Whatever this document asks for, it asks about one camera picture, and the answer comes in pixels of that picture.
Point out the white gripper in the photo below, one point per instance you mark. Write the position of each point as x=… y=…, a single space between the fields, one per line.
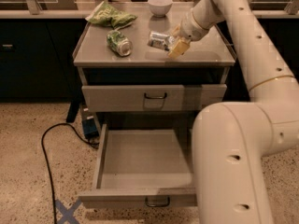
x=190 y=28

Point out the silver blue redbull can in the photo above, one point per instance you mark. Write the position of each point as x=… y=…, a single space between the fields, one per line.
x=160 y=41

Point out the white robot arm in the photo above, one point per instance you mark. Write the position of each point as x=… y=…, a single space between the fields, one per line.
x=229 y=139

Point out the green soda can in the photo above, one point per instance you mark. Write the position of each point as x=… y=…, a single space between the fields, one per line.
x=119 y=43

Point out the closed grey upper drawer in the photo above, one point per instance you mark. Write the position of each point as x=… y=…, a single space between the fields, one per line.
x=128 y=98

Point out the grey drawer cabinet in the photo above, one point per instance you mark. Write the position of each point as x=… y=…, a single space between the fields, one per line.
x=207 y=62

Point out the open grey lower drawer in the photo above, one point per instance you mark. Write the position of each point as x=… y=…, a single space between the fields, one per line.
x=142 y=168

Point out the white ceramic bowl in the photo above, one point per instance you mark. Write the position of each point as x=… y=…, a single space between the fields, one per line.
x=159 y=8

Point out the green chip bag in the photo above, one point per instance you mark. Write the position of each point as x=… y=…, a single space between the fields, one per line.
x=108 y=16

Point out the blue power box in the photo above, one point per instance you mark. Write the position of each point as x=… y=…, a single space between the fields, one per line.
x=88 y=123

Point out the dark counter cabinets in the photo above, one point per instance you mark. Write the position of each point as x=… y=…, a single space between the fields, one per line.
x=36 y=59

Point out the blue tape cross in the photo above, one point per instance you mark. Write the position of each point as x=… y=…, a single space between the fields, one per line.
x=67 y=214

